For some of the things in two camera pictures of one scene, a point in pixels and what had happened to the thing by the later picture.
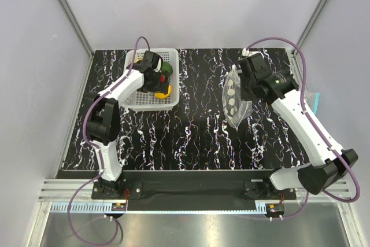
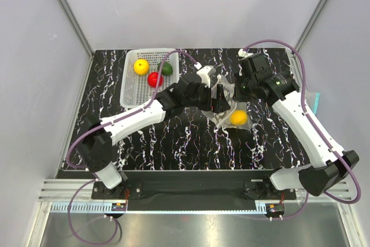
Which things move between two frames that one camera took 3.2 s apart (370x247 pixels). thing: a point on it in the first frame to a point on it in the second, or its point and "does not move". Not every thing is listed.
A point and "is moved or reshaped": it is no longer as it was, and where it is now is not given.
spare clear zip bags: (312, 99) does not move
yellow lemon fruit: (163, 96) is moved or reshaped
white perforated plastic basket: (143, 101) does not move
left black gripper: (161, 86) to (217, 105)
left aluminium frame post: (70, 11) does not move
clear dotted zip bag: (236, 109) is moved or reshaped
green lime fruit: (166, 66) does not move
